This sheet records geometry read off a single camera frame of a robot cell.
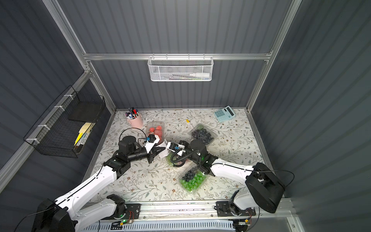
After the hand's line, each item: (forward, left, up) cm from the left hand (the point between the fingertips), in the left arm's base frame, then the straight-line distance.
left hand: (165, 149), depth 75 cm
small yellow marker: (+36, -12, -19) cm, 42 cm away
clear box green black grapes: (-10, -14, -15) cm, 23 cm away
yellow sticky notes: (+9, +43, +7) cm, 44 cm away
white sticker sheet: (0, +1, -3) cm, 4 cm away
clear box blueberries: (+21, -21, -14) cm, 33 cm away
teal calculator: (+42, -42, -18) cm, 62 cm away
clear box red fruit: (+26, +10, -15) cm, 32 cm away
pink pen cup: (+29, +25, -13) cm, 40 cm away
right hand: (+3, -3, +1) cm, 4 cm away
